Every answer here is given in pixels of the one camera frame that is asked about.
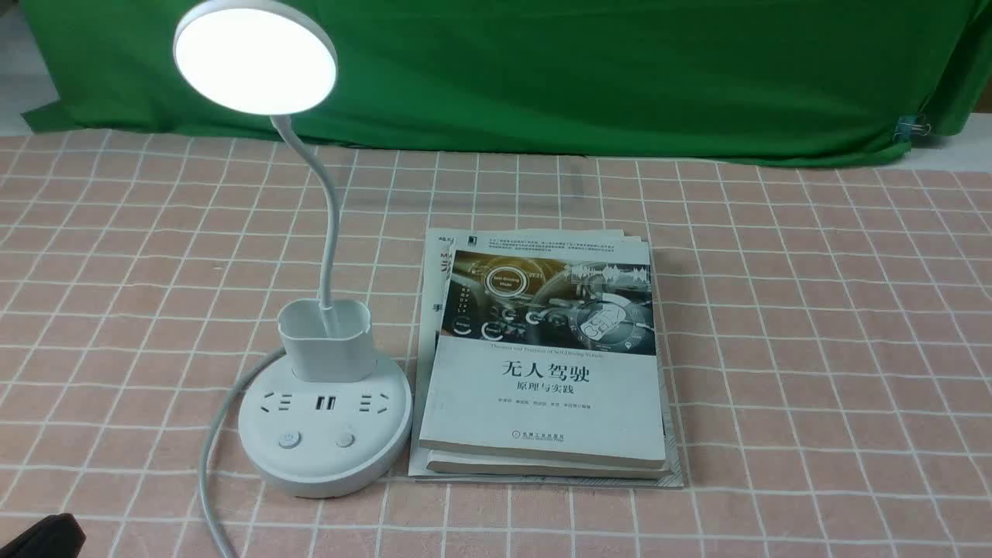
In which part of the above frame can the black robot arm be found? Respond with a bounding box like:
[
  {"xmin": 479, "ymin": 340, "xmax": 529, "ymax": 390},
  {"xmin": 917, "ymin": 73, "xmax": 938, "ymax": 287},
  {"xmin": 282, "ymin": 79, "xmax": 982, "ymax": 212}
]
[{"xmin": 1, "ymin": 513, "xmax": 88, "ymax": 557}]

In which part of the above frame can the white desk lamp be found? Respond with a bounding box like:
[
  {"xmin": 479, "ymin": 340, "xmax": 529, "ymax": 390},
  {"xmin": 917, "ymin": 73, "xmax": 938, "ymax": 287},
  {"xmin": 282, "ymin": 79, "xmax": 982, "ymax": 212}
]
[{"xmin": 173, "ymin": 1, "xmax": 412, "ymax": 499}]

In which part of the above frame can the top self-driving textbook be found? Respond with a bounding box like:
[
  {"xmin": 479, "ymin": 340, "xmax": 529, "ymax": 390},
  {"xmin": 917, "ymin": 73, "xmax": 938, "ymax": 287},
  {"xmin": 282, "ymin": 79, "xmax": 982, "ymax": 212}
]
[{"xmin": 418, "ymin": 250, "xmax": 668, "ymax": 470}]

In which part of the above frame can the bottom book in stack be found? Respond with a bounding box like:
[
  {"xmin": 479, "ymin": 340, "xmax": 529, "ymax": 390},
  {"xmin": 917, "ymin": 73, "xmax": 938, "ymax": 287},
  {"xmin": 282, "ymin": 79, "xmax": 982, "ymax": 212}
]
[{"xmin": 408, "ymin": 227, "xmax": 685, "ymax": 490}]

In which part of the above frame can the pink checkered tablecloth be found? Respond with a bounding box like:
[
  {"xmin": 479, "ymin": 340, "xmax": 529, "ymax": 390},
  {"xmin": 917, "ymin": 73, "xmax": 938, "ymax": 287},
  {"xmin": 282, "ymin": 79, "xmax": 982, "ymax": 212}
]
[{"xmin": 1, "ymin": 130, "xmax": 991, "ymax": 557}]

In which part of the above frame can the green backdrop cloth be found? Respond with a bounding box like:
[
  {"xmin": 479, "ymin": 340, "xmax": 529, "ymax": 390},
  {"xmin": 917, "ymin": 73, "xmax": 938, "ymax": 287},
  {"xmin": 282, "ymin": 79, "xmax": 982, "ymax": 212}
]
[{"xmin": 17, "ymin": 0, "xmax": 992, "ymax": 168}]

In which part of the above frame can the blue binder clip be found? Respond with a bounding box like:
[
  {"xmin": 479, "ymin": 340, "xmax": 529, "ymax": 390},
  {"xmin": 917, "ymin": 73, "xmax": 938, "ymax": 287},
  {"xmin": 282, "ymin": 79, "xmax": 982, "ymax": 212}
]
[{"xmin": 893, "ymin": 113, "xmax": 932, "ymax": 143}]

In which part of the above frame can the white lamp power cable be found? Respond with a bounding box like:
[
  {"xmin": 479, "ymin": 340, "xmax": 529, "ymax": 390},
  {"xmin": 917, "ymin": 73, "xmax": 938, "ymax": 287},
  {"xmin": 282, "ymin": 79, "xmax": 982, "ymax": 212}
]
[{"xmin": 198, "ymin": 346, "xmax": 288, "ymax": 558}]

